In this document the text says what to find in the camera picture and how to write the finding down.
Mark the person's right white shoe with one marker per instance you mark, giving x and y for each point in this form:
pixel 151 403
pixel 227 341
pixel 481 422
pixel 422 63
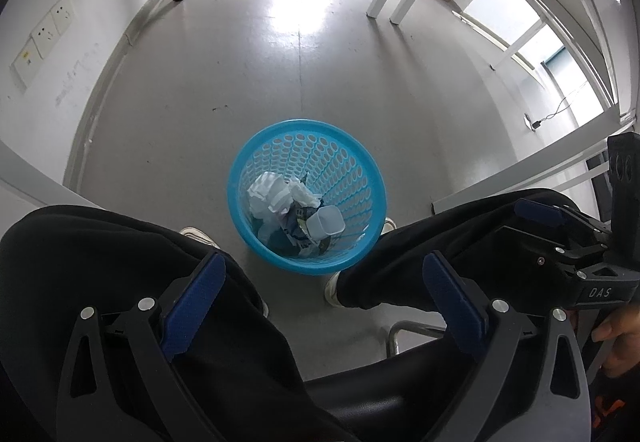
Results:
pixel 332 289

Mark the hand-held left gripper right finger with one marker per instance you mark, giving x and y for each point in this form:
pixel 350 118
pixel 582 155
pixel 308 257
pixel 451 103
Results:
pixel 452 307

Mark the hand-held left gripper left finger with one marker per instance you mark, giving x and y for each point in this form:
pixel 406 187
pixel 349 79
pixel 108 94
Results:
pixel 192 307

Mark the person's left white shoe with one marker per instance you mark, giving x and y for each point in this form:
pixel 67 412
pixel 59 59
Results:
pixel 197 237

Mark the white cup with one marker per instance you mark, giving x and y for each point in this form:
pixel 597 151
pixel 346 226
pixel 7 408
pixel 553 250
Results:
pixel 325 222

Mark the black chair with metal frame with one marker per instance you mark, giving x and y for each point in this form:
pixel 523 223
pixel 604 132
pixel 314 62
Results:
pixel 400 397

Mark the wall socket with yellow label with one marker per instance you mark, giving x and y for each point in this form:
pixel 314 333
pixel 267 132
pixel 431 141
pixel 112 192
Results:
pixel 25 64

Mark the person's right leg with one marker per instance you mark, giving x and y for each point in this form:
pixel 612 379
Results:
pixel 450 247

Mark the person's white shoe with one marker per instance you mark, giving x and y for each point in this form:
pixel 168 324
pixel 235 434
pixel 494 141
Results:
pixel 332 289
pixel 197 237

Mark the white wall socket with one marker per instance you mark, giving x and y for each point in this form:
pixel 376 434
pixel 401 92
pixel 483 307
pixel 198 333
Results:
pixel 62 14
pixel 42 39

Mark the person's right hand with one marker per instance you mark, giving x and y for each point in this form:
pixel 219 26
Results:
pixel 625 347

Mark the person's right forearm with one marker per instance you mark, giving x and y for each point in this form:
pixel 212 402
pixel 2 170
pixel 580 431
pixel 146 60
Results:
pixel 610 412

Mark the white paper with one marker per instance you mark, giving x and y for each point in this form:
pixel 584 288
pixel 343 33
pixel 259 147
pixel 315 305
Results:
pixel 272 194

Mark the blue plastic wastebasket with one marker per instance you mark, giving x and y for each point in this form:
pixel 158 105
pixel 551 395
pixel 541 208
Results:
pixel 345 172

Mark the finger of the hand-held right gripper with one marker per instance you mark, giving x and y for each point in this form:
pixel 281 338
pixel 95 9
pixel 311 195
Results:
pixel 520 247
pixel 540 213

